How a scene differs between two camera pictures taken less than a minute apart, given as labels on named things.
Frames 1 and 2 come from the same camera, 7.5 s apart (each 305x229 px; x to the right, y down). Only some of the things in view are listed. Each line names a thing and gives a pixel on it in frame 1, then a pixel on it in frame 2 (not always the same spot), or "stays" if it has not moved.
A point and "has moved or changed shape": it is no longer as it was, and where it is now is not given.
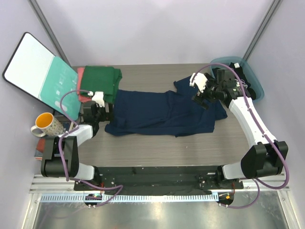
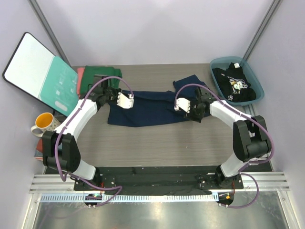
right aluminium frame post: [275, 5] stays
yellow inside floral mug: [46, 124] stays
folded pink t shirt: [81, 98] stays
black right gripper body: [211, 91] -> [196, 114]
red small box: [41, 145] stays
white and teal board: [34, 69] stays
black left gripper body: [102, 116] -> [111, 95]
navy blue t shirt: [172, 112] has moved or changed shape
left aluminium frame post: [48, 32] stays
